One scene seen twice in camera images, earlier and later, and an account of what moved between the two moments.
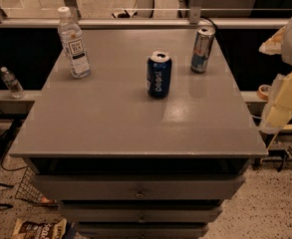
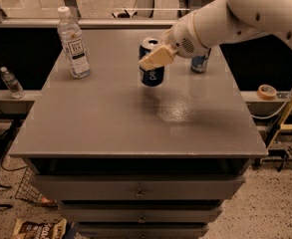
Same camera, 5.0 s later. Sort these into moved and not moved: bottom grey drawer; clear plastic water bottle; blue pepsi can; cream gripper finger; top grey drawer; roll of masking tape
Moved: cream gripper finger; blue pepsi can
Not moved: bottom grey drawer; roll of masking tape; clear plastic water bottle; top grey drawer
